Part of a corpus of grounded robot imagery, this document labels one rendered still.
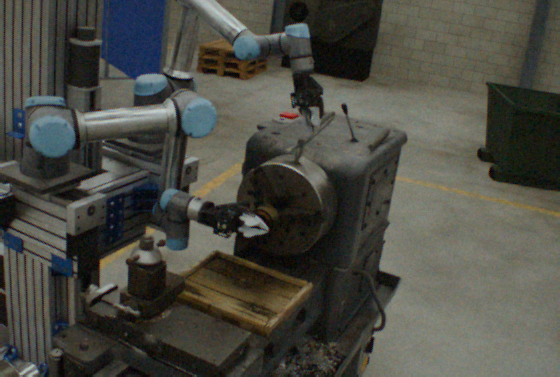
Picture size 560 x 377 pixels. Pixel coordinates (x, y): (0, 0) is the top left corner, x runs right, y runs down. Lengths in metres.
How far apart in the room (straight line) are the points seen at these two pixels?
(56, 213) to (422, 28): 10.38
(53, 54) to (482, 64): 10.26
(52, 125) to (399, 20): 10.45
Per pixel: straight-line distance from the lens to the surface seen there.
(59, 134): 1.70
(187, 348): 1.47
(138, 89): 2.20
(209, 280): 1.91
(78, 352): 1.56
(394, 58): 11.89
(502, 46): 11.74
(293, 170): 1.90
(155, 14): 6.99
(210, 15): 2.00
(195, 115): 1.78
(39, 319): 2.46
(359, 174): 1.99
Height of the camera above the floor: 1.84
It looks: 19 degrees down
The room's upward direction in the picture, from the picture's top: 8 degrees clockwise
